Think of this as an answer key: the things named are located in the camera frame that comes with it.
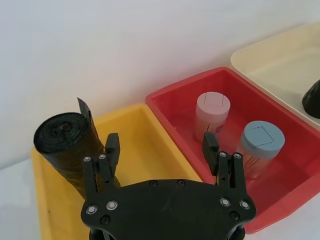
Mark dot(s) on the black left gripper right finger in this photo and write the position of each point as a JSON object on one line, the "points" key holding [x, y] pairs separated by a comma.
{"points": [[226, 170]]}

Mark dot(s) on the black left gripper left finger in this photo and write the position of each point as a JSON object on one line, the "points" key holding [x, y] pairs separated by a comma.
{"points": [[103, 170]]}

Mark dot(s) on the clear jar with blue lid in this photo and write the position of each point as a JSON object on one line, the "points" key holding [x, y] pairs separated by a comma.
{"points": [[262, 141]]}

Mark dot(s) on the black garbage bag roll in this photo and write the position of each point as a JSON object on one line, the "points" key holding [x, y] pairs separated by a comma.
{"points": [[62, 142]]}

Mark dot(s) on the red plastic bin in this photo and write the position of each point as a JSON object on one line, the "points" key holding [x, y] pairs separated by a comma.
{"points": [[277, 182]]}

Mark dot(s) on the yellow plastic bin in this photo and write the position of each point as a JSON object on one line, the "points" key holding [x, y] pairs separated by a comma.
{"points": [[152, 142]]}

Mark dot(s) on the clear jar with pink lid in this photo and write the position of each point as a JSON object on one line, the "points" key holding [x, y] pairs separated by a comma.
{"points": [[212, 108]]}

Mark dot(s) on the black rounded object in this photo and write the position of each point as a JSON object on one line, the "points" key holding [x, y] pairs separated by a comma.
{"points": [[312, 100]]}

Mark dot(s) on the cream plastic bin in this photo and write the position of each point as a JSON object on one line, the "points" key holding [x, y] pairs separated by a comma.
{"points": [[275, 65]]}

